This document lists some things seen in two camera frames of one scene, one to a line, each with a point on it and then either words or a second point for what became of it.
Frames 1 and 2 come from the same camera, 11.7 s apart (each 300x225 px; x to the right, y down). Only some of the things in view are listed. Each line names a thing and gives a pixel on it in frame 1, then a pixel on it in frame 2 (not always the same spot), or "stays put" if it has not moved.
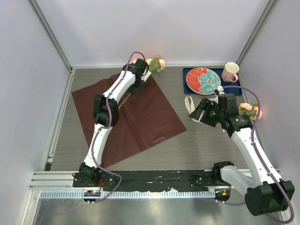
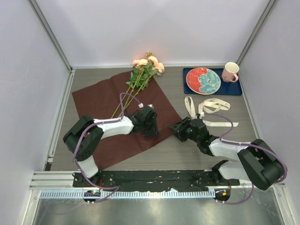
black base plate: (160, 180) stays put
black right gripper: (205, 105) -> (180, 133)
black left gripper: (135, 90) -> (153, 131)
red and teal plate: (203, 80) stays put
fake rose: (244, 108) -> (157, 67)
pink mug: (229, 70) stays put
